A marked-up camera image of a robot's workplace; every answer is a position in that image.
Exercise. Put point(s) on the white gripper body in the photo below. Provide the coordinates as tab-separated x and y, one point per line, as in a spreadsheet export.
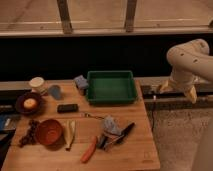
181	83

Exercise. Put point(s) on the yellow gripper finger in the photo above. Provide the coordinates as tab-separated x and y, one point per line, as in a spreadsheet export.
165	87
192	95

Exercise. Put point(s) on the green plastic tray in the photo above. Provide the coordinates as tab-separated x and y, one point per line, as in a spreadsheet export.
111	87

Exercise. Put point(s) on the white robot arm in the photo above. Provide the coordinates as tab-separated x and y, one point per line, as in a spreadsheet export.
190	60

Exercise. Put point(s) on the blue crumpled cloth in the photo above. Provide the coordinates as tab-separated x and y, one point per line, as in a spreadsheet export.
110	126

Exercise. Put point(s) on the metal spoon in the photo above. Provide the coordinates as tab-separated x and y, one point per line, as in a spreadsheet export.
87	115

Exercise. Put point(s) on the orange carrot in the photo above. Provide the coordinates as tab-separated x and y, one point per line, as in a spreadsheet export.
89	152

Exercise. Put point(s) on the yellow banana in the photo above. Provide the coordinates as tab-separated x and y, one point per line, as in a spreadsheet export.
69	134

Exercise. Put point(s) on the black rectangular block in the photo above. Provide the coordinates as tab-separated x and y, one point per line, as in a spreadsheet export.
66	108

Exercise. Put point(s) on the blue plastic cup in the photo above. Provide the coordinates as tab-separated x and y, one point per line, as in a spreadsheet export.
55	92

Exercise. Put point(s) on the wooden cutting board table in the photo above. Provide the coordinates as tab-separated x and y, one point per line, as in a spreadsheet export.
137	152

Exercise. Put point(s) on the white cup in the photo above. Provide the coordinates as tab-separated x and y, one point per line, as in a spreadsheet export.
38	85

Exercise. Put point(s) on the dark brown bowl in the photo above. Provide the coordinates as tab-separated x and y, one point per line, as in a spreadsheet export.
20	100

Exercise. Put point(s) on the yellow round fruit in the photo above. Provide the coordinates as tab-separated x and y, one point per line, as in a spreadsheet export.
30	103

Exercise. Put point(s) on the dark grape bunch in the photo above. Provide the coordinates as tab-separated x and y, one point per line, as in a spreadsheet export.
29	137

